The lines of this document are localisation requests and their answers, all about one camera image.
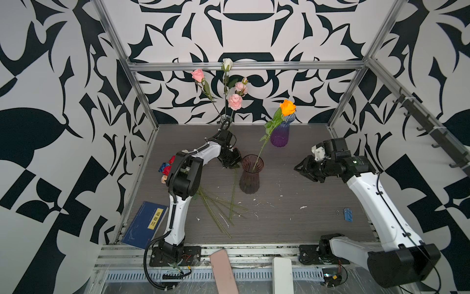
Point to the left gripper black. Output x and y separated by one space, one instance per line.
232 166

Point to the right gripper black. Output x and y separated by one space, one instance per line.
306 168

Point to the dark red glass vase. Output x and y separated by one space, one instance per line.
251 166

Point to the clear glass vase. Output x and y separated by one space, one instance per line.
220 119

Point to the blue purple glass vase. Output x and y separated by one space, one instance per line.
280 135

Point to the orange rose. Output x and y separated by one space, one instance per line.
283 114

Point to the pink rose single stem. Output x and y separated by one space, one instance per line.
200 80

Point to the white rose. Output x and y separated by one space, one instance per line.
227 65

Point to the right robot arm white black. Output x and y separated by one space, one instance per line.
402 257

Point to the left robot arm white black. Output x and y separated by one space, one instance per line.
183 183

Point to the small blue object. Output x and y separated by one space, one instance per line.
348 214

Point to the dark red rose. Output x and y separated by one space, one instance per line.
168 165

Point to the pink flat paddle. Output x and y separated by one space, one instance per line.
223 274

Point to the small circuit board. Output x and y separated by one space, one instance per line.
333 278

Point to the white flat paddle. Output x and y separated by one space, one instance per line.
282 276

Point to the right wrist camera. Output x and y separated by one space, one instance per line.
319 153

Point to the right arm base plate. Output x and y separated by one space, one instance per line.
319 255

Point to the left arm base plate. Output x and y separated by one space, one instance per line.
182 256

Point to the wall hook rack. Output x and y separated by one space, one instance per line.
429 125

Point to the aluminium frame rail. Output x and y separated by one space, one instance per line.
245 66

